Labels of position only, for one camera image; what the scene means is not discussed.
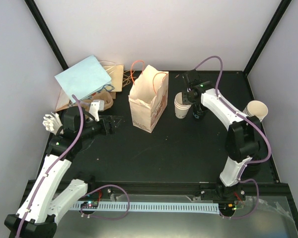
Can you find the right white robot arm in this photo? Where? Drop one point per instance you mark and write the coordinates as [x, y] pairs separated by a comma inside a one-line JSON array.
[[245, 143]]

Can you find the brown kraft paper bag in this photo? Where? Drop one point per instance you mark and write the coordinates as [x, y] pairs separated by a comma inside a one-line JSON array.
[[115, 72]]

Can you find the black paper coffee cup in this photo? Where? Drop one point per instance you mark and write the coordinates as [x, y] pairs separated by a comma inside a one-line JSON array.
[[199, 111]]

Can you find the cream bear paper bag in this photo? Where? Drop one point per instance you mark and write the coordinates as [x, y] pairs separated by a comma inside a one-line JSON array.
[[148, 97]]

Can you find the light blue paper bag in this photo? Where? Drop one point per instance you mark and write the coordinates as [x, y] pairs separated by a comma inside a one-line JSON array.
[[84, 78]]

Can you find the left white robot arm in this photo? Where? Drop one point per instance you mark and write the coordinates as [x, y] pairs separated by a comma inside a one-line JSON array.
[[41, 211]]

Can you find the cardboard cup carrier tray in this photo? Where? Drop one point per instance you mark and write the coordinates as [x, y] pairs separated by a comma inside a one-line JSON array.
[[103, 95]]

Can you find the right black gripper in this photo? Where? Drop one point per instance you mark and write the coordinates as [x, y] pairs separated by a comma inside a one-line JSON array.
[[185, 100]]

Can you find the white paper coffee cup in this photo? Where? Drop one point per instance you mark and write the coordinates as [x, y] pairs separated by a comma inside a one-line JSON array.
[[180, 109]]

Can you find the white plastic cutlery bunch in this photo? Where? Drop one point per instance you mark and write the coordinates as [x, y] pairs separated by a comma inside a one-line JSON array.
[[53, 124]]

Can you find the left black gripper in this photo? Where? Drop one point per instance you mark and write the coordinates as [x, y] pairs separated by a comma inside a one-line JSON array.
[[110, 121]]

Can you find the stack of white cups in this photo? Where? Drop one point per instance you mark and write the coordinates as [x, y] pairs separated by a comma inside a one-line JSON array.
[[256, 108]]

